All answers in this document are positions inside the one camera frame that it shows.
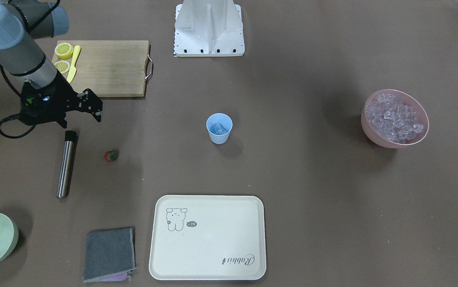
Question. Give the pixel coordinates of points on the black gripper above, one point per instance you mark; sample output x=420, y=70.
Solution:
x=62, y=97

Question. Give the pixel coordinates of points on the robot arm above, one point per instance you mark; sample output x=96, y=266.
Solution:
x=21, y=23

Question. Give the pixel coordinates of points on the ice cubes in cup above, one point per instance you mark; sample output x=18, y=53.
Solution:
x=218, y=129

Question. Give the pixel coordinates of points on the light blue cup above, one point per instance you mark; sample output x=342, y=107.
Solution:
x=225, y=121

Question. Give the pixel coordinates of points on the pile of ice cubes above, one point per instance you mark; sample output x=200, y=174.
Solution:
x=394, y=117

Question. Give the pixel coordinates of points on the steel muddler black tip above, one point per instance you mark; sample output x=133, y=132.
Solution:
x=67, y=163

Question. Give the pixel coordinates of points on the bamboo cutting board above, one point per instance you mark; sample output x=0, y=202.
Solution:
x=112, y=68

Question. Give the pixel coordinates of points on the red strawberry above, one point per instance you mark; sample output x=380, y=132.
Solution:
x=110, y=156

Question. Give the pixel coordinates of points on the lower lemon slice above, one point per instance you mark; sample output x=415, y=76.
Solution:
x=64, y=50

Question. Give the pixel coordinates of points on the yellow plastic knife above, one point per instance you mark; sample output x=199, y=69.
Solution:
x=73, y=69

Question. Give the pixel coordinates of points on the grey folded cloth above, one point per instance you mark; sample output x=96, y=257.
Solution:
x=109, y=255

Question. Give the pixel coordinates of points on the cream rabbit tray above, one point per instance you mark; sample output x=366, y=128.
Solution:
x=208, y=237

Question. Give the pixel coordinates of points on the pink bowl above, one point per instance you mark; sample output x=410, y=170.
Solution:
x=388, y=137

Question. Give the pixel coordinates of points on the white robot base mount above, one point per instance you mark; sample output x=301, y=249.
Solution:
x=208, y=28

